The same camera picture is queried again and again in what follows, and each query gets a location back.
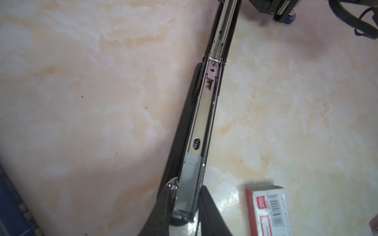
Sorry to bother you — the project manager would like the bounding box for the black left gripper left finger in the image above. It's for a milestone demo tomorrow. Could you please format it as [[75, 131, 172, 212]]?
[[138, 184, 177, 236]]

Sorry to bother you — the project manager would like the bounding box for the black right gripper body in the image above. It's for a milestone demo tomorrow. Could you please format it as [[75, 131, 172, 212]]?
[[249, 0, 302, 23]]

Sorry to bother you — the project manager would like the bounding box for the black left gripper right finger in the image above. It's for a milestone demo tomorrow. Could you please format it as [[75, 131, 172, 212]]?
[[198, 186, 232, 236]]

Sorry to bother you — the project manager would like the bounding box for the red white staple box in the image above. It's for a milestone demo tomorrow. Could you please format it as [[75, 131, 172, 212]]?
[[245, 185, 292, 236]]

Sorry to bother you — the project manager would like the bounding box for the blue stapler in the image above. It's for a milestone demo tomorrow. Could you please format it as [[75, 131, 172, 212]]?
[[283, 9, 296, 25]]

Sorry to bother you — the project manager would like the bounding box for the blue notebook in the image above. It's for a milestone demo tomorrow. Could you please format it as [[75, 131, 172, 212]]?
[[1, 168, 44, 236]]

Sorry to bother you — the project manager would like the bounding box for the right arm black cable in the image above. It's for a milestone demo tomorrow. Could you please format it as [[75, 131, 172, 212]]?
[[327, 0, 378, 40]]

